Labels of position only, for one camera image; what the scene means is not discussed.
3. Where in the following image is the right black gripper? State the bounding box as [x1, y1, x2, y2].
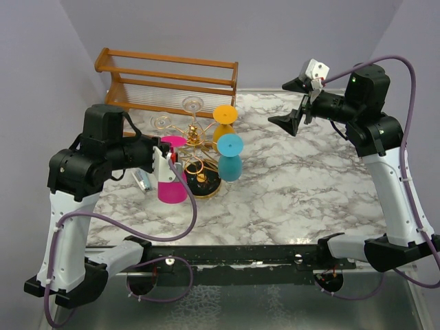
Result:
[269, 76, 360, 135]

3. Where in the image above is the clear wine glass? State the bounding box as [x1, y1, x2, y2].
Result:
[150, 113, 173, 131]
[182, 96, 204, 126]

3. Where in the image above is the pink plastic goblet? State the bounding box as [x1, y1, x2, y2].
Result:
[157, 135, 188, 204]

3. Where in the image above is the blue plastic goblet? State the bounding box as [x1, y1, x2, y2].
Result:
[217, 133, 244, 182]

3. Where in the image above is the orange plastic goblet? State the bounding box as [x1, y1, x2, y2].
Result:
[212, 105, 238, 144]

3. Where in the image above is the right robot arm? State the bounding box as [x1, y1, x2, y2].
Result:
[268, 59, 439, 272]

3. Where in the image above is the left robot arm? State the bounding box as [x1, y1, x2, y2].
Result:
[24, 104, 171, 309]

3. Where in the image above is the wooden dish rack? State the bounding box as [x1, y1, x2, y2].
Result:
[94, 47, 239, 119]

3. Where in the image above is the small blue white packet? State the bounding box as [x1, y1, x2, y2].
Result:
[131, 168, 151, 192]

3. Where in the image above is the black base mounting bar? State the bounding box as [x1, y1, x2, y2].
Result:
[124, 245, 355, 287]

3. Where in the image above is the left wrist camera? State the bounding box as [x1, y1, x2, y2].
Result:
[153, 146, 183, 183]

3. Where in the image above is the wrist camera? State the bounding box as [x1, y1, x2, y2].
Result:
[299, 58, 330, 104]
[153, 146, 183, 183]

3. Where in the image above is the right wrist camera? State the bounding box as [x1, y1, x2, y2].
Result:
[299, 58, 330, 104]

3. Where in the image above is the gold wire wine glass rack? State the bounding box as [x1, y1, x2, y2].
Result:
[168, 118, 222, 199]

